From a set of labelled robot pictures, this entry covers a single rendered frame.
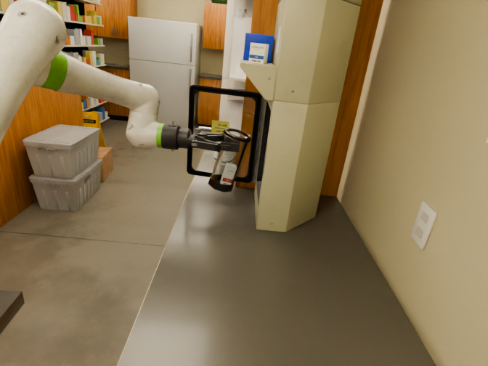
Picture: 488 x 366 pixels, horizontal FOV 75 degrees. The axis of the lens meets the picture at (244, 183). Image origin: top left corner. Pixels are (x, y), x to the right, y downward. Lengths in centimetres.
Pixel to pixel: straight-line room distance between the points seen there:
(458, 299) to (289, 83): 71
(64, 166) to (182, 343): 252
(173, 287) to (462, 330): 69
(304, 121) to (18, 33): 77
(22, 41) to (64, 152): 227
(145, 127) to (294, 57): 57
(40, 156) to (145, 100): 208
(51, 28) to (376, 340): 105
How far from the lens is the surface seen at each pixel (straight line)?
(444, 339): 96
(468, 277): 88
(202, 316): 86
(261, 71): 103
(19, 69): 84
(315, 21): 104
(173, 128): 121
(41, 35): 89
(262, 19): 140
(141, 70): 620
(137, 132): 122
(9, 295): 101
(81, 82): 112
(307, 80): 104
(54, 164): 319
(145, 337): 83
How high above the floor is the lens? 156
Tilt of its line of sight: 23 degrees down
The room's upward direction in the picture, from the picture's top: 6 degrees clockwise
